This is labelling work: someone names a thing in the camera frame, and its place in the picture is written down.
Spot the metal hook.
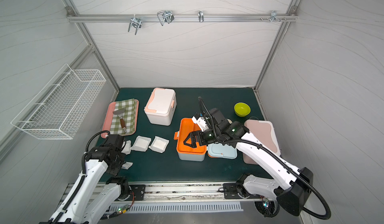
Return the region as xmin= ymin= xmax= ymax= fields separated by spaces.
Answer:
xmin=198 ymin=11 xmax=204 ymax=23
xmin=157 ymin=10 xmax=175 ymax=26
xmin=128 ymin=16 xmax=142 ymax=35
xmin=260 ymin=11 xmax=287 ymax=23

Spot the spatula with wooden handle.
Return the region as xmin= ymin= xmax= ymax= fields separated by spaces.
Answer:
xmin=113 ymin=109 xmax=127 ymax=133

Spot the pink first aid kit box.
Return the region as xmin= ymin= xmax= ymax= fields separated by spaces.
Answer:
xmin=244 ymin=120 xmax=281 ymax=157

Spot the white wire basket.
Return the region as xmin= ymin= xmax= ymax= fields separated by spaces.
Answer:
xmin=11 ymin=64 xmax=106 ymax=140

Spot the green checkered cloth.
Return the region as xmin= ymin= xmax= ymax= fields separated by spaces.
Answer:
xmin=108 ymin=98 xmax=138 ymax=136

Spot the orange kit tray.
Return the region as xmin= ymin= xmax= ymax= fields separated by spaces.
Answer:
xmin=174 ymin=118 xmax=207 ymax=156

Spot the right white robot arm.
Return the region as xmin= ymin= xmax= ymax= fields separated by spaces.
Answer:
xmin=184 ymin=99 xmax=332 ymax=220

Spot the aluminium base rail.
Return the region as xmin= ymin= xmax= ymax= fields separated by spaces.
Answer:
xmin=59 ymin=180 xmax=307 ymax=206

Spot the blue orange first aid kit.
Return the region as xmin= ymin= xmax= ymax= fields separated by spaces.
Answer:
xmin=174 ymin=118 xmax=238 ymax=162

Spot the pink tray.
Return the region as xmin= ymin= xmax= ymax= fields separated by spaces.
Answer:
xmin=100 ymin=99 xmax=140 ymax=139

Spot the green bowl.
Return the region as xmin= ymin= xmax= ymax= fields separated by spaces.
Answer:
xmin=234 ymin=103 xmax=251 ymax=117

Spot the white peach first aid kit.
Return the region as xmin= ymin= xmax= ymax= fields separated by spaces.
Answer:
xmin=144 ymin=88 xmax=177 ymax=126

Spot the aluminium crossbar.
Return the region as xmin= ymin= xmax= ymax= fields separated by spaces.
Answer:
xmin=67 ymin=13 xmax=299 ymax=23

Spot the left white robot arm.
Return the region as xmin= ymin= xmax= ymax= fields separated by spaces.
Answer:
xmin=47 ymin=131 xmax=134 ymax=224

